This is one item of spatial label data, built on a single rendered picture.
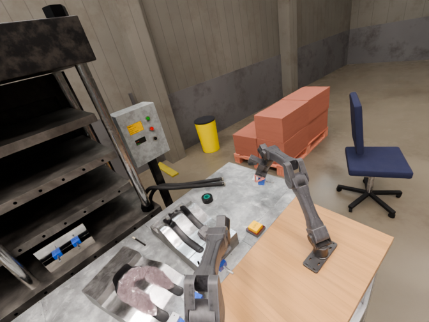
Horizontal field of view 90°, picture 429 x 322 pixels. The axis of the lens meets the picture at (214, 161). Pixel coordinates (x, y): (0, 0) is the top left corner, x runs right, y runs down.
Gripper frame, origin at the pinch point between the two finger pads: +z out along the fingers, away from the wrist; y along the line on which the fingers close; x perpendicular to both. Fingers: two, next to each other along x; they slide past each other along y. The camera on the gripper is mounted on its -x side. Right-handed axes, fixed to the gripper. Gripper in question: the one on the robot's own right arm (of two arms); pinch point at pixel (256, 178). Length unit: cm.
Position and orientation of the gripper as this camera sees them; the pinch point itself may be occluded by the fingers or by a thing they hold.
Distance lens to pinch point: 142.1
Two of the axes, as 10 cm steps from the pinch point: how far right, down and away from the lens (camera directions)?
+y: -3.7, 5.7, -7.3
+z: -2.7, 6.9, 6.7
